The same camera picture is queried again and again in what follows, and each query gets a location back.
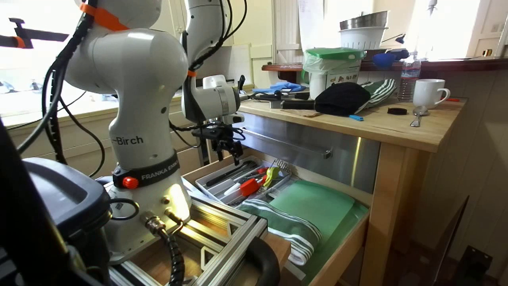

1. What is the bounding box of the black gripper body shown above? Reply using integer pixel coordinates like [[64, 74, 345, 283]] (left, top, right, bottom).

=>
[[194, 119, 246, 144]]

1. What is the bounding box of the steel front drawer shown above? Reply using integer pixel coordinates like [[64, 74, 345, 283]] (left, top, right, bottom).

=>
[[237, 111, 381, 195]]

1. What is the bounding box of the wooden drawer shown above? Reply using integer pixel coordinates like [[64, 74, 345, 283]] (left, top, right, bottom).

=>
[[181, 149, 372, 286]]

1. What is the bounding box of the wooden kitchen cabinet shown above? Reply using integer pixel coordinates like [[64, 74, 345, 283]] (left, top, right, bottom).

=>
[[235, 95, 468, 286]]

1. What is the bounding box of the blue object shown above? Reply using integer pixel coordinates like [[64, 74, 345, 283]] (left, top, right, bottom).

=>
[[370, 47, 411, 70]]

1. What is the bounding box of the black spatula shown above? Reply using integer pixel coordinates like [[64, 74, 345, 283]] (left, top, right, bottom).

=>
[[205, 160, 260, 187]]

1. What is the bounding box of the blue cloth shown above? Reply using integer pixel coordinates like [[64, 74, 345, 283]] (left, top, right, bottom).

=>
[[252, 79, 305, 98]]

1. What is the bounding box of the green cutting mat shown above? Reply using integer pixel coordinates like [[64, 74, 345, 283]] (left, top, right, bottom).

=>
[[264, 178, 370, 283]]

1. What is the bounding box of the red round button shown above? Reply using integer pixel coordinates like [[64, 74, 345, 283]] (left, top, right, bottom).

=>
[[121, 175, 141, 192]]

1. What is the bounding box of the black curved tube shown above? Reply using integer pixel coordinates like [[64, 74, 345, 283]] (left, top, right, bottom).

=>
[[245, 237, 283, 286]]

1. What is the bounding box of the black cap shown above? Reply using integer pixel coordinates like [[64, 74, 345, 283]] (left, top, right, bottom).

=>
[[313, 81, 373, 117]]

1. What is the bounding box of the white container with green lid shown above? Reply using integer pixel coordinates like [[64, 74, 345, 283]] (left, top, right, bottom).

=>
[[302, 46, 368, 101]]

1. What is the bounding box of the black plastic case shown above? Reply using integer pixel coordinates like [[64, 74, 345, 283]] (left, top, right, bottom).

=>
[[0, 117, 114, 286]]

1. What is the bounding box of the steel bowl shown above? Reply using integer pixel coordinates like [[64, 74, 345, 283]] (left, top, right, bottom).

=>
[[338, 9, 389, 32]]

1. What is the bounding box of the metal bottle opener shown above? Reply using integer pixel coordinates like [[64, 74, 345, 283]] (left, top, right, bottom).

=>
[[408, 105, 432, 128]]

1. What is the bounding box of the clear plastic water bottle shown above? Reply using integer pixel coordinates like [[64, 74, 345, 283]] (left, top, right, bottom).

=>
[[399, 51, 424, 103]]

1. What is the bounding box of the black clip lamp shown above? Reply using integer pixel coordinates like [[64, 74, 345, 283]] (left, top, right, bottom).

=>
[[379, 32, 408, 46]]

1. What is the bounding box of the white mug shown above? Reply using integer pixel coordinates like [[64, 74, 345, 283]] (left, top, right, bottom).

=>
[[411, 78, 452, 111]]

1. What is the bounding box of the black clamp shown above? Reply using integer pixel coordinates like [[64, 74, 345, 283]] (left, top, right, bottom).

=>
[[0, 16, 71, 51]]

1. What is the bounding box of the dark leaning panel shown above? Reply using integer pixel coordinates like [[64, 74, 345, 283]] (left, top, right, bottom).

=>
[[430, 194, 473, 286]]

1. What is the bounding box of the black floor socket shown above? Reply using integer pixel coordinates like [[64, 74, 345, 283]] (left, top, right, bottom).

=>
[[459, 244, 495, 278]]

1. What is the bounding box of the long black utensil handle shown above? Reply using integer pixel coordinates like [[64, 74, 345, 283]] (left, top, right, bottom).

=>
[[281, 97, 319, 111]]

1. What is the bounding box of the aluminium profile frame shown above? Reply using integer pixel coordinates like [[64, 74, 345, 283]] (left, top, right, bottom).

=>
[[108, 197, 270, 286]]

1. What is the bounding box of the black corrugated cable hose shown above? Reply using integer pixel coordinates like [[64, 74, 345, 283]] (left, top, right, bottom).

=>
[[143, 213, 187, 286]]

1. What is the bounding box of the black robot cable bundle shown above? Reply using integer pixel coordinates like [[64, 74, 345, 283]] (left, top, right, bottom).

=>
[[14, 0, 251, 179]]

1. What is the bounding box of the white wall outlet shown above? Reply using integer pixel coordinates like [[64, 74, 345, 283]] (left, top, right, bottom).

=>
[[472, 35, 508, 60]]

